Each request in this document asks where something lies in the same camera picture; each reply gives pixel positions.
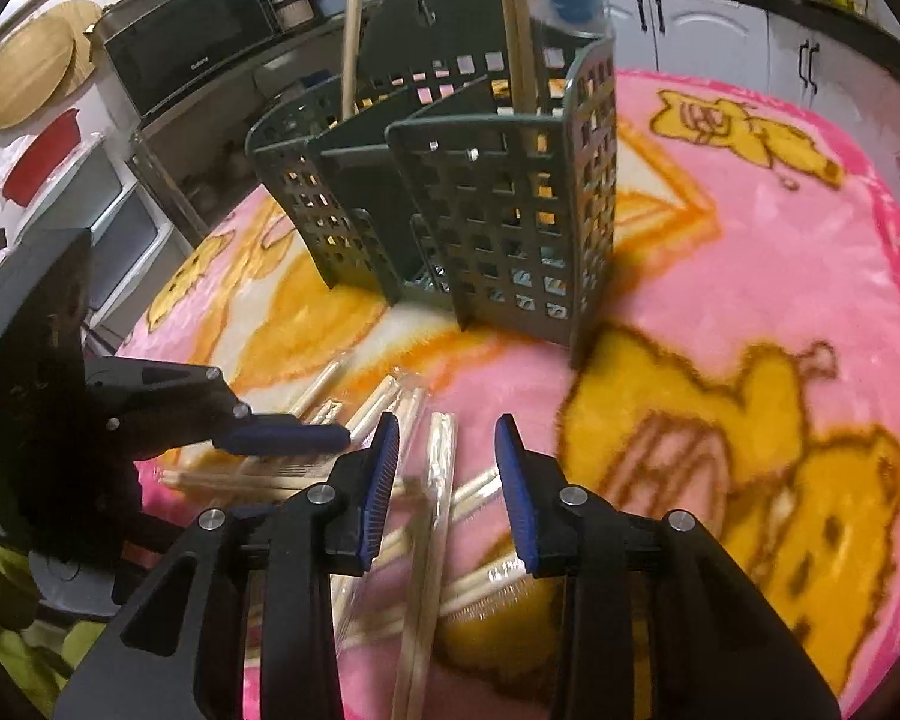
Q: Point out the pink cartoon printed blanket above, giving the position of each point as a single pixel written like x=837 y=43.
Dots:
x=720 y=277

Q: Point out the dark green utensil holder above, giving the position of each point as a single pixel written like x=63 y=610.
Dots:
x=495 y=240

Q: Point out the blue plastic bucket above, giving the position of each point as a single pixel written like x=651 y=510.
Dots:
x=570 y=7

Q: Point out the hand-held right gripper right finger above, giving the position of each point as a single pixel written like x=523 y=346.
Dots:
x=517 y=495

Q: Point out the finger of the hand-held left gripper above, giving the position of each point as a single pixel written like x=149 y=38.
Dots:
x=292 y=439

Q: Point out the black microwave oven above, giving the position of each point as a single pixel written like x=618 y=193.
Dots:
x=187 y=45

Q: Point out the person's yellow-green clothing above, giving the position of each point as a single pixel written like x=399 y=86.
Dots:
x=0 y=600

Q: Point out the white storage drawers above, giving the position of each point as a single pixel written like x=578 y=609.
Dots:
x=120 y=217

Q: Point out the wooden chopsticks pair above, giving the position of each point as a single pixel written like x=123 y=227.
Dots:
x=517 y=30
x=351 y=52

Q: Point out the white kitchen cabinet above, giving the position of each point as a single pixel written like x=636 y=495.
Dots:
x=712 y=30

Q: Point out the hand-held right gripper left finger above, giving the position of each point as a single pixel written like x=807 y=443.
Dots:
x=379 y=487

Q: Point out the red plastic basin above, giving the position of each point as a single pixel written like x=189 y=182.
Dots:
x=41 y=157

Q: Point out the bunch of chopsticks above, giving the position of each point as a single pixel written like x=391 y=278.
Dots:
x=439 y=510

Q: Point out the round wooden board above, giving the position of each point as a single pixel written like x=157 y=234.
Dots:
x=30 y=67

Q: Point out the metal shelf rack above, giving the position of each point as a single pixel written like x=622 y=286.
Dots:
x=195 y=142

